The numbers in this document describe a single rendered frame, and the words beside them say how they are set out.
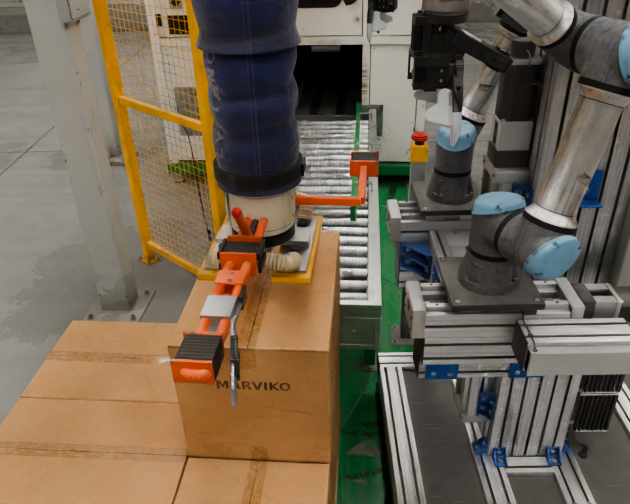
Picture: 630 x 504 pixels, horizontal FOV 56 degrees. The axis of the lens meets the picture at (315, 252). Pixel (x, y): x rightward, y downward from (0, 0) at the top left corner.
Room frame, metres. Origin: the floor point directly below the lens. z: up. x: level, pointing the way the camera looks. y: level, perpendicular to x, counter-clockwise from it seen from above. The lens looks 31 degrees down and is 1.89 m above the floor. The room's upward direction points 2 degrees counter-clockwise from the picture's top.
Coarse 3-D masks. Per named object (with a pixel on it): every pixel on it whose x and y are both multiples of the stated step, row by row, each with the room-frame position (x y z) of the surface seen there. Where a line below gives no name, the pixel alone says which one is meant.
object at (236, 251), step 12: (228, 240) 1.21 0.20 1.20; (240, 240) 1.21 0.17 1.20; (252, 240) 1.20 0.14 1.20; (264, 240) 1.20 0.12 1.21; (228, 252) 1.14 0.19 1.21; (240, 252) 1.14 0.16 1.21; (252, 252) 1.16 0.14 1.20; (264, 252) 1.20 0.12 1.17; (240, 264) 1.13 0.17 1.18; (252, 264) 1.13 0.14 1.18
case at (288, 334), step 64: (320, 256) 1.55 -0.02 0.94; (192, 320) 1.25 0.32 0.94; (256, 320) 1.24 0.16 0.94; (320, 320) 1.23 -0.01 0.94; (192, 384) 1.14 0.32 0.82; (256, 384) 1.13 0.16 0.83; (320, 384) 1.11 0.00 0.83; (192, 448) 1.15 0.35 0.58; (256, 448) 1.13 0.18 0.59; (320, 448) 1.11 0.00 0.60
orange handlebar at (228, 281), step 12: (360, 168) 1.63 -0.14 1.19; (360, 180) 1.54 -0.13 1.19; (360, 192) 1.46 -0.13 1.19; (300, 204) 1.44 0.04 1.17; (312, 204) 1.44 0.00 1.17; (324, 204) 1.43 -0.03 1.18; (336, 204) 1.43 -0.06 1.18; (348, 204) 1.43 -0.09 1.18; (360, 204) 1.42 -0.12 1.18; (264, 228) 1.29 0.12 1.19; (228, 264) 1.12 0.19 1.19; (228, 276) 1.06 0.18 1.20; (240, 276) 1.06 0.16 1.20; (216, 288) 1.03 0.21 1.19; (228, 288) 1.06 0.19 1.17; (240, 288) 1.03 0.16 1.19; (204, 324) 0.91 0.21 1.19; (228, 324) 0.91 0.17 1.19; (180, 372) 0.78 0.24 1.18; (192, 372) 0.77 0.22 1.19; (204, 372) 0.78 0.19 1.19
